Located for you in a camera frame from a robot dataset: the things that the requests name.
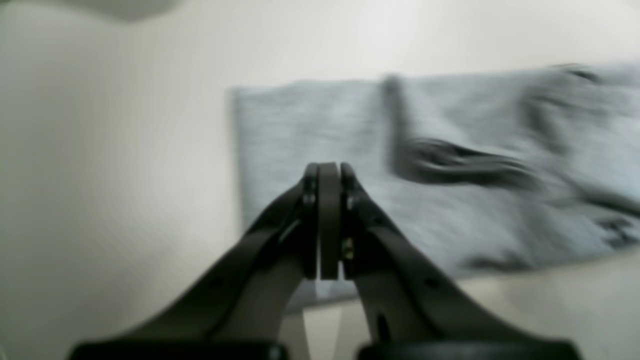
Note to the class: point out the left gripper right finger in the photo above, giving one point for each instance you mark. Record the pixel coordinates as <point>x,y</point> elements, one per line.
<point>413,310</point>

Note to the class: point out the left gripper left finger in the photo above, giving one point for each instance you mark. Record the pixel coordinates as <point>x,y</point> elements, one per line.
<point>235,310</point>

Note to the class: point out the grey T-shirt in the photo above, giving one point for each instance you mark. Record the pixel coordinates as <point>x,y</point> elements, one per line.
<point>484,173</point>

